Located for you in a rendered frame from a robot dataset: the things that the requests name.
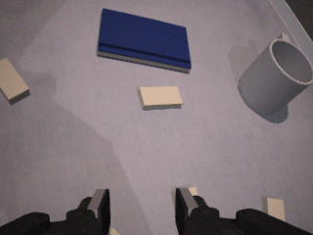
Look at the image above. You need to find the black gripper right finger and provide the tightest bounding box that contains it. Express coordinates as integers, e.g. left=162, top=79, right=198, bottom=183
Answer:
left=175, top=188, right=313, bottom=235

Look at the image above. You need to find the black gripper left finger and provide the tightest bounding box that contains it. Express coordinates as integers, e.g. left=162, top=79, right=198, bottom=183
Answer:
left=0, top=189, right=111, bottom=235

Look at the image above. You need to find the grey cup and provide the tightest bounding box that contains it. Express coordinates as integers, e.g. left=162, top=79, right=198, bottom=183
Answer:
left=239, top=33, right=313, bottom=116

